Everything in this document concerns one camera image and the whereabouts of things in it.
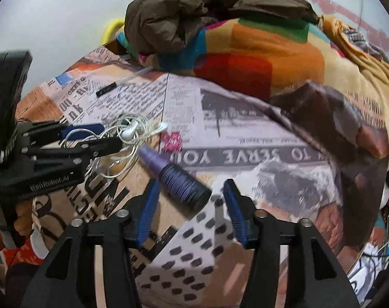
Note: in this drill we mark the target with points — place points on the yellow foam tube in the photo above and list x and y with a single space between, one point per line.
112 27

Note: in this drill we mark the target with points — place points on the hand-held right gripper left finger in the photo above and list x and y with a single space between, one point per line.
148 213

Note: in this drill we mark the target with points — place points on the pink wrapper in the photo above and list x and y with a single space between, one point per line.
172 141

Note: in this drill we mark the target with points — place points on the beige fleece blanket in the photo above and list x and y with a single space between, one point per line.
367 70

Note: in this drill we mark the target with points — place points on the person's left leg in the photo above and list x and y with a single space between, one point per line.
19 284

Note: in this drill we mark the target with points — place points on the brown puffer jacket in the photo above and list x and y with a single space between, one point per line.
197 12

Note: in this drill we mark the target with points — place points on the newspaper printed blanket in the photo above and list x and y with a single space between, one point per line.
245 128

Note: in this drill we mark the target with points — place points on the purple spray bottle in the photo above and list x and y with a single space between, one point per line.
178 179

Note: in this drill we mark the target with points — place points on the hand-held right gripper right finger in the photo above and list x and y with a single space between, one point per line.
236 213

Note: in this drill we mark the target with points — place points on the black capped pen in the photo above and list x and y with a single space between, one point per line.
123 81

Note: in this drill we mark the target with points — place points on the colourful checkered blanket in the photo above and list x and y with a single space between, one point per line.
261 57

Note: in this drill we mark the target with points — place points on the person's left hand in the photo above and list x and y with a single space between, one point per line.
23 218

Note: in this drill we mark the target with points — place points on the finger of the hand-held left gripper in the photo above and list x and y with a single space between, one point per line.
83 131
103 146

